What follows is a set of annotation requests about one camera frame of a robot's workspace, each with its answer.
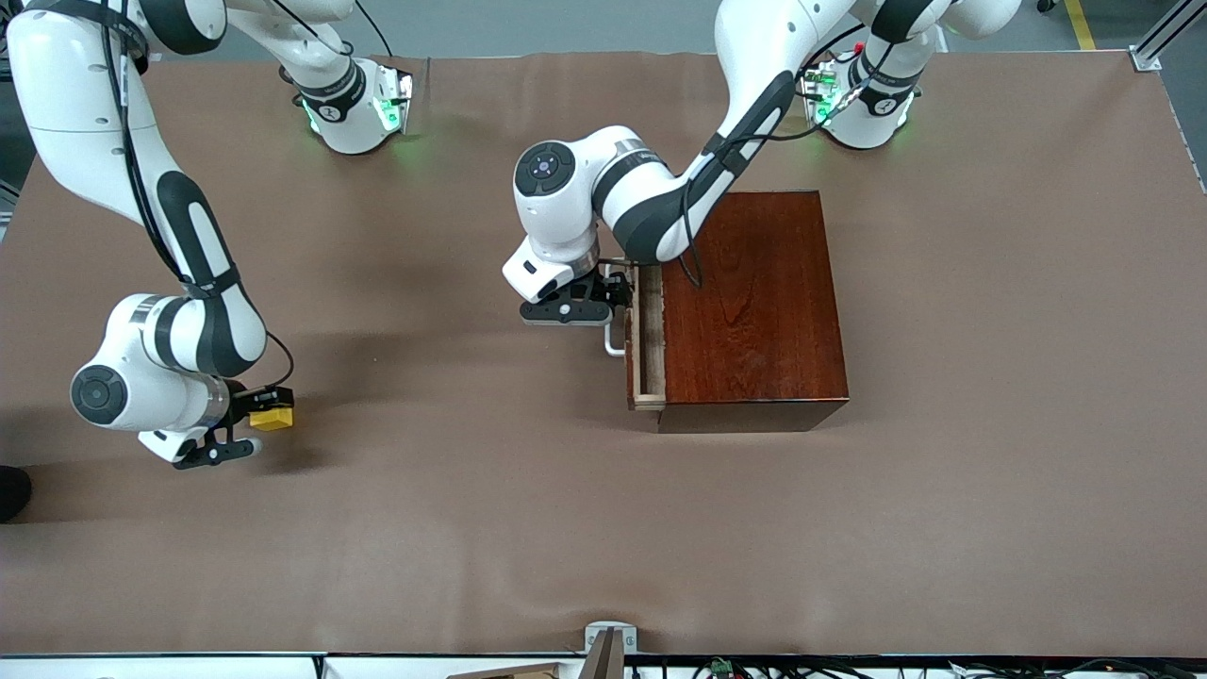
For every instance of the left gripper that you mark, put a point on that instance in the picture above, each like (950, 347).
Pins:
(614, 284)

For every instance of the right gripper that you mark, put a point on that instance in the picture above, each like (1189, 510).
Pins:
(247, 401)

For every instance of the yellow cube block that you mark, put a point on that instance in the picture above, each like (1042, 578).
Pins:
(273, 418)

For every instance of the light wooden drawer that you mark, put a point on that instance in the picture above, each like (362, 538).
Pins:
(649, 358)

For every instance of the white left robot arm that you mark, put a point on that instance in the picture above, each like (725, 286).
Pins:
(556, 189)

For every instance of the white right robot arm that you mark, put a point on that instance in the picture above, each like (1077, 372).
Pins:
(85, 94)

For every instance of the dark red wooden cabinet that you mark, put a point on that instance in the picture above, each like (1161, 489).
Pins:
(754, 330)

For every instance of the brown table cover sheet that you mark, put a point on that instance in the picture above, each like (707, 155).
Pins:
(377, 547)

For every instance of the black round object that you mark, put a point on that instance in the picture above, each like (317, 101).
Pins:
(13, 493)

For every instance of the brown cardboard piece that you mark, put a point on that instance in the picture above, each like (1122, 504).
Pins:
(514, 672)

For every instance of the grey metal bracket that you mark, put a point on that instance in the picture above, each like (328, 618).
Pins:
(611, 637)

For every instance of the aluminium profile post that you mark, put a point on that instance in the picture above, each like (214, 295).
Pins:
(1165, 33)

